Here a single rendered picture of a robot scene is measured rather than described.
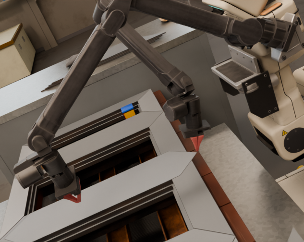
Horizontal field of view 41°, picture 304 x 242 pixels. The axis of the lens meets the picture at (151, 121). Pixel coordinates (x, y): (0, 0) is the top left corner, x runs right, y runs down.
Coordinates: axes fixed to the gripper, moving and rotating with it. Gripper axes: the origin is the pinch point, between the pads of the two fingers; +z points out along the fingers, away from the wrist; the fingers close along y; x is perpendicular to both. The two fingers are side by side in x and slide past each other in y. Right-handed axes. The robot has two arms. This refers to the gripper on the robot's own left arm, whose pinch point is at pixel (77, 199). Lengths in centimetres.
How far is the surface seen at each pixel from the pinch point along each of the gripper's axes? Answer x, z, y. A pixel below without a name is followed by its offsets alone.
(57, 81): -8, 18, -108
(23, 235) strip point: -26.2, 16.4, -10.9
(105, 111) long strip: 11, 33, -87
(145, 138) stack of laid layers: 25, 27, -47
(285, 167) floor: 97, 117, -76
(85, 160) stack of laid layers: -3, 26, -48
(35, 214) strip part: -22.6, 18.6, -20.5
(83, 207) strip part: -3.5, 16.0, -11.8
